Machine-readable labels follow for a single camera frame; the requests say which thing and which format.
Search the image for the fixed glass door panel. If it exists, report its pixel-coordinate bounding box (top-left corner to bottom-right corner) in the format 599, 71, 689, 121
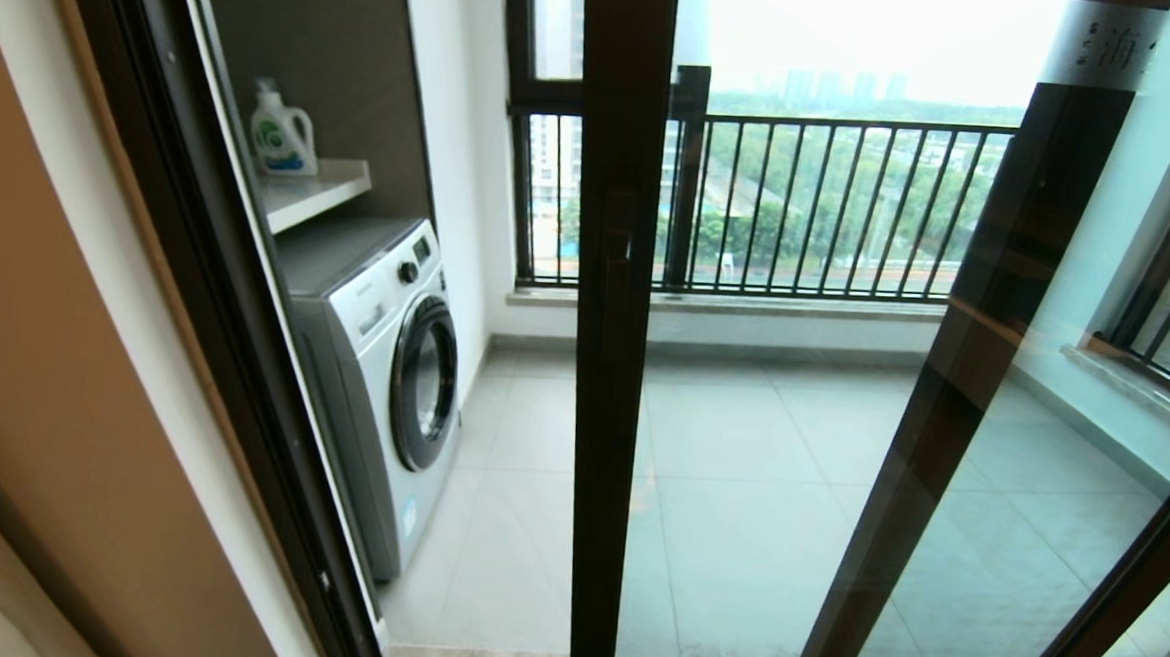
793, 0, 1170, 657

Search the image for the long marble window sill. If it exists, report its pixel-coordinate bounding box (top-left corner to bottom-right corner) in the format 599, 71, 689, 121
506, 282, 948, 330

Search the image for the short black balcony railing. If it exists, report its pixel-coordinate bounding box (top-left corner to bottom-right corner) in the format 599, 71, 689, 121
1092, 101, 1170, 405

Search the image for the white laundry detergent bottle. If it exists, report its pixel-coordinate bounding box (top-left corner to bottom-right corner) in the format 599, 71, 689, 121
247, 77, 325, 179

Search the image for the short marble window sill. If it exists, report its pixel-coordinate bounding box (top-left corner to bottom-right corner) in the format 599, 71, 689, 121
1055, 341, 1170, 438

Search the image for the dark framed balcony window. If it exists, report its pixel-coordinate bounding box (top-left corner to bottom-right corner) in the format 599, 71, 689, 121
487, 0, 715, 293

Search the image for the long black balcony railing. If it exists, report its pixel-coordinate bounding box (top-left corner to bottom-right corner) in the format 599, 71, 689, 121
500, 100, 1019, 312

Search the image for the dark framed sliding glass door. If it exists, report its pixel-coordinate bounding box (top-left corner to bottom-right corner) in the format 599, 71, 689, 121
548, 0, 1170, 657

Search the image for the black handle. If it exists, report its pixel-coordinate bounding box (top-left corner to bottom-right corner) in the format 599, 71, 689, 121
594, 194, 643, 347

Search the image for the white front-load washing machine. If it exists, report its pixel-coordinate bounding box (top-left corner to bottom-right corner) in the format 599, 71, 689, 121
260, 210, 473, 585

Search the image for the white wall shelf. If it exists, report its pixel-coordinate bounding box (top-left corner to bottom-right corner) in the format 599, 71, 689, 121
255, 154, 374, 240

